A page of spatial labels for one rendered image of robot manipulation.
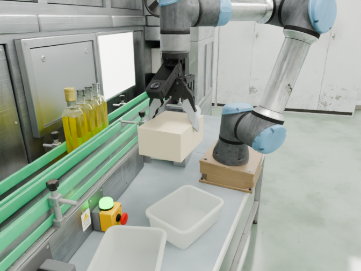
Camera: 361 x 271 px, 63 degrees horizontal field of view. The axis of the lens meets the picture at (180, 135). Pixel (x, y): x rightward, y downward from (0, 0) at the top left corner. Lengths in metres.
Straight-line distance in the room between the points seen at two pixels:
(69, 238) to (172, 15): 0.64
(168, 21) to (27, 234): 0.59
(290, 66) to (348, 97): 4.01
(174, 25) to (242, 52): 4.04
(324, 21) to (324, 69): 3.84
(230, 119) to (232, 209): 0.33
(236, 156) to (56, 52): 0.79
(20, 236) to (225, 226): 0.59
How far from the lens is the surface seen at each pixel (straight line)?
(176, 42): 0.74
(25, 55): 1.11
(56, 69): 1.24
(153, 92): 0.69
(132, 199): 1.15
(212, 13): 0.79
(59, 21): 1.28
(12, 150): 1.15
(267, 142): 1.03
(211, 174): 1.20
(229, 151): 1.17
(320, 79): 4.88
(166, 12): 0.74
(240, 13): 1.02
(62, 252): 0.90
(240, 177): 1.17
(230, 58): 4.78
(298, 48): 1.04
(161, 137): 0.73
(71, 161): 1.01
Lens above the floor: 1.38
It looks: 22 degrees down
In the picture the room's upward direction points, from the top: straight up
